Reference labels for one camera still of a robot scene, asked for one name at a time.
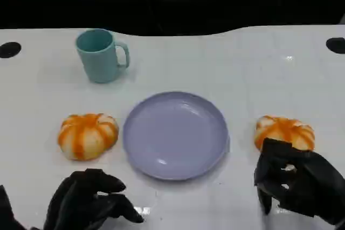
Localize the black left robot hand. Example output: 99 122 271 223
43 168 145 230

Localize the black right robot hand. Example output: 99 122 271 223
253 137 345 227

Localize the orange and white bread roll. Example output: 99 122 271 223
57 113 120 161
254 115 315 152

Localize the lilac plate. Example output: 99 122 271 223
123 91 230 182

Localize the pale green mug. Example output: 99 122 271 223
75 28 130 84

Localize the black table cable grommet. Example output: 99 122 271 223
0 41 22 59
325 37 345 54

